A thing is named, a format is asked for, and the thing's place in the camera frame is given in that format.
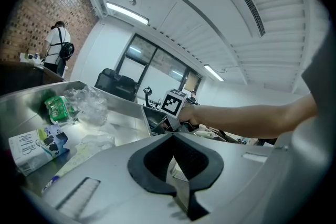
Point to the black framed window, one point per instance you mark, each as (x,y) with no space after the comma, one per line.
(134,70)

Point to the person's right forearm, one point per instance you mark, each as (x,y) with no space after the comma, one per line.
(249,120)

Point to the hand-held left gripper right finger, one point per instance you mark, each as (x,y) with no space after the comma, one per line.
(231,170)

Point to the ceiling strip light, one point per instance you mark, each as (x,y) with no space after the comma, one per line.
(127,13)
(214,73)

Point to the stainless steel compartment cart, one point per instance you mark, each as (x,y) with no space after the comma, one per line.
(126,110)

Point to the white plastic bag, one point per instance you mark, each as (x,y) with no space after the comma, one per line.
(86,147)

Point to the white rectangular box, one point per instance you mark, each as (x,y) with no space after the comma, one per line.
(178,171)

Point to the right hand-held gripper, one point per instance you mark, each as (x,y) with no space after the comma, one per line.
(172,103)

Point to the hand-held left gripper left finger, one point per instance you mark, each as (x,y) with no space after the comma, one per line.
(105,186)

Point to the black backpack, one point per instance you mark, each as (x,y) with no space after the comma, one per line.
(67,51)

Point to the green snack packet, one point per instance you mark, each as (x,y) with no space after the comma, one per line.
(56,108)

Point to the clear plastic bag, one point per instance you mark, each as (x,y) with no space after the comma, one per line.
(86,105)

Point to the black office chair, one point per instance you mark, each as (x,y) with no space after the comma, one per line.
(126,87)
(105,80)

